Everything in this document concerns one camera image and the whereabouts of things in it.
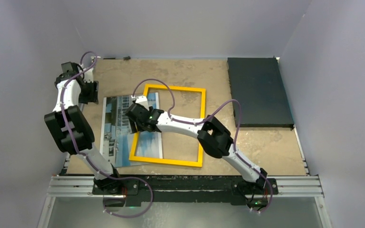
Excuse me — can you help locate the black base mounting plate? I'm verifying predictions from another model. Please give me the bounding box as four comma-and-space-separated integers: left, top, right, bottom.
92, 175, 279, 207

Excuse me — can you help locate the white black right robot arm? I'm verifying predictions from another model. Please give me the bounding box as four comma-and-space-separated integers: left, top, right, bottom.
125, 103, 271, 193

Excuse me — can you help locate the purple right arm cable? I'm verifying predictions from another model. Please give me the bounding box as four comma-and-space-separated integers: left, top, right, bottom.
132, 78, 274, 215

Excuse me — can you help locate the yellow picture frame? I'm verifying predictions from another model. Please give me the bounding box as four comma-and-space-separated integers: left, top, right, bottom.
129, 84, 206, 167

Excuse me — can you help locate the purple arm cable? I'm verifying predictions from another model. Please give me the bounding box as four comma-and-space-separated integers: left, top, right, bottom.
132, 78, 274, 215
59, 51, 154, 219

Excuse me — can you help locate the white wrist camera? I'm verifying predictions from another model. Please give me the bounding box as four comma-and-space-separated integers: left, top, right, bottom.
132, 95, 149, 109
81, 68, 94, 83

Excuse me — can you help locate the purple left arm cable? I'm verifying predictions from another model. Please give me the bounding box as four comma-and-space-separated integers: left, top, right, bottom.
59, 51, 154, 219

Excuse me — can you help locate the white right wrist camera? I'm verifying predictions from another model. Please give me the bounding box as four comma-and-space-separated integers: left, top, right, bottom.
132, 95, 149, 109

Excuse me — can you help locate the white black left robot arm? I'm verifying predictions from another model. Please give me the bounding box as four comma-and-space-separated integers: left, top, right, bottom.
44, 62, 123, 194

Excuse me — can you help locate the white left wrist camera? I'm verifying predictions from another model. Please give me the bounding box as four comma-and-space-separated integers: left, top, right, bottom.
81, 68, 94, 83

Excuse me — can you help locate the building and sky photo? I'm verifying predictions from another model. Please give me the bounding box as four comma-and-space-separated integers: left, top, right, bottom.
100, 95, 163, 168

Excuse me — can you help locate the dark green flat box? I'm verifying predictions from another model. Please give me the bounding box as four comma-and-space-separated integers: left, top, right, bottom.
227, 57, 295, 128

